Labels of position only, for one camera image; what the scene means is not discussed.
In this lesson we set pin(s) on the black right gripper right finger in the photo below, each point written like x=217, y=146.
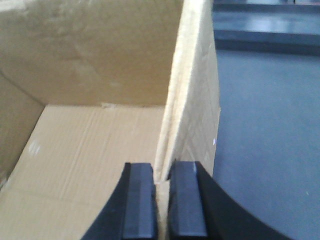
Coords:
x=199, y=209

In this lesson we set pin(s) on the black conveyor belt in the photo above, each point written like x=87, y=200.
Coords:
x=268, y=145

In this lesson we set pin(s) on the brown cardboard carton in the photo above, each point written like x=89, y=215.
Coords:
x=87, y=86

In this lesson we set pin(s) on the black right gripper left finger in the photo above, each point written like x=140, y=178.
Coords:
x=131, y=211

